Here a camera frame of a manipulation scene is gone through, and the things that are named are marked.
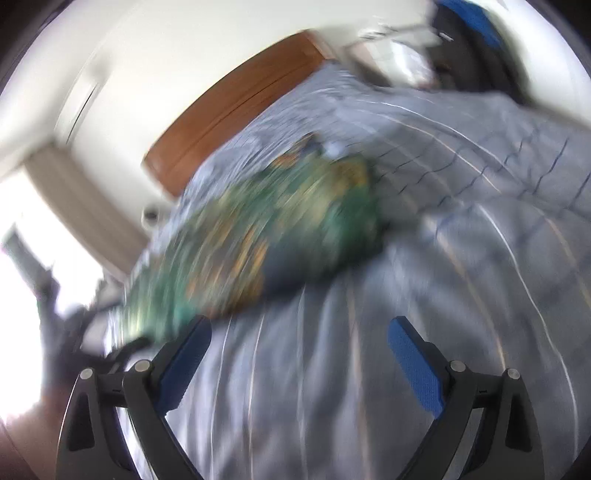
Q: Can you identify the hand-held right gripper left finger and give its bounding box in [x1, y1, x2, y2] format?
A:
[55, 315, 213, 480]

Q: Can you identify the grey checked blanket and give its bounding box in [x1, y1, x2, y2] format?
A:
[111, 60, 591, 480]

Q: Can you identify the bright window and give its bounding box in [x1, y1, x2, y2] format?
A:
[0, 175, 109, 416]

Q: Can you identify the white bedside table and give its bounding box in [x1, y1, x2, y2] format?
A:
[346, 23, 439, 88]

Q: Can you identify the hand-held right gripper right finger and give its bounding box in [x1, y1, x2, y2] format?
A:
[388, 316, 543, 480]

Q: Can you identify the wooden headboard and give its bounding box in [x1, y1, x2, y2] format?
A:
[142, 30, 335, 199]

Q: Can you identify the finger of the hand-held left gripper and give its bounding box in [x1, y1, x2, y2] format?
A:
[95, 335, 152, 365]

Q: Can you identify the beige curtain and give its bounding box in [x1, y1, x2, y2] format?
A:
[23, 143, 148, 282]

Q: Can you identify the black and blue backpack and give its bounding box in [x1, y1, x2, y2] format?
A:
[427, 0, 532, 104]

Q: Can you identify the green patterned pillow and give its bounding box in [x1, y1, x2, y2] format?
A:
[117, 134, 384, 342]

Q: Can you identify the small grey bedside object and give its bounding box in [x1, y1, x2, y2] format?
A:
[141, 205, 168, 228]

